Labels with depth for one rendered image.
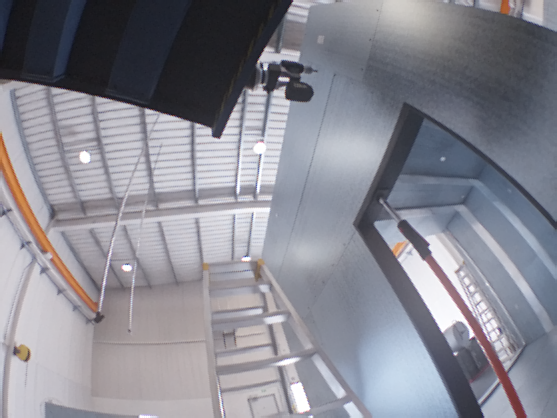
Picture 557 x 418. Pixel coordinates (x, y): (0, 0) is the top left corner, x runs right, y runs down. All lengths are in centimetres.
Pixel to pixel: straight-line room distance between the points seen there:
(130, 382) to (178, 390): 206
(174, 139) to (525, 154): 724
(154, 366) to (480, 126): 1111
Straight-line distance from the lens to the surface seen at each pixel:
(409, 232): 90
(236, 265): 137
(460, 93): 77
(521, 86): 70
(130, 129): 731
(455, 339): 660
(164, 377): 1082
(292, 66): 117
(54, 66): 58
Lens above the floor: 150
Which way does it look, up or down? 45 degrees up
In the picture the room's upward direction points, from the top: 22 degrees counter-clockwise
